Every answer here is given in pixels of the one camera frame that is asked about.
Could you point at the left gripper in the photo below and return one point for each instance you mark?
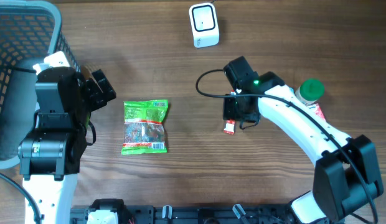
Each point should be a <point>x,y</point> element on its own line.
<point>98,98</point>

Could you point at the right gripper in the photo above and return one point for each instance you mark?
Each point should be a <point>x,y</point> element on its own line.
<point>229,112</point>

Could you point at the red candy bar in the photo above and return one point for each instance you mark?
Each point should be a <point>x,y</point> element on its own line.
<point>229,126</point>

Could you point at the green snack bag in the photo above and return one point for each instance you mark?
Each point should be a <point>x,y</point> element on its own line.
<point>152,111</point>

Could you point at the clear gummy candy bag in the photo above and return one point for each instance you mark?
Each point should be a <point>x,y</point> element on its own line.
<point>144,137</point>

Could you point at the green lid jar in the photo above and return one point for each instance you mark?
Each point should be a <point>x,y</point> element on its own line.
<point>310,91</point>

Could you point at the red Kleenex tissue pack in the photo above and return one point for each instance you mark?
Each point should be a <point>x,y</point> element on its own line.
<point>316,109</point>

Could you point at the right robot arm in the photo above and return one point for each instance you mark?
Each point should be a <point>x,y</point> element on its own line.
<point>346,169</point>

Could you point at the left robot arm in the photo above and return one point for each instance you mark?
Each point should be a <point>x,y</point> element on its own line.
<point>51,152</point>

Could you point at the white barcode scanner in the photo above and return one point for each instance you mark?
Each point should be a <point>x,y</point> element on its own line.
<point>204,25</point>

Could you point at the grey plastic mesh basket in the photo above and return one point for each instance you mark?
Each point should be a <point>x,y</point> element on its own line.
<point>29,31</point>

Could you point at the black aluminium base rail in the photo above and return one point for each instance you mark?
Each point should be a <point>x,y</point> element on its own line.
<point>115,211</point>

